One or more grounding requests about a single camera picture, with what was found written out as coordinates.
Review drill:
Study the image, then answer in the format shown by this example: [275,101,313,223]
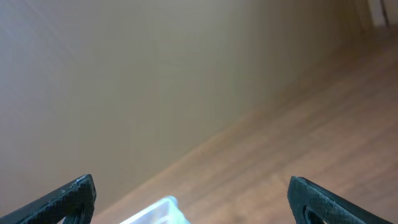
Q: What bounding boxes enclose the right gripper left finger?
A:
[1,174,96,224]

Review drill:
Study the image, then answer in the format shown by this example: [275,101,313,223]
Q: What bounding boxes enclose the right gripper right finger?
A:
[287,176,392,224]

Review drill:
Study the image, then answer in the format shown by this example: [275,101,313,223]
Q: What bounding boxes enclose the clear plastic container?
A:
[120,195,190,224]

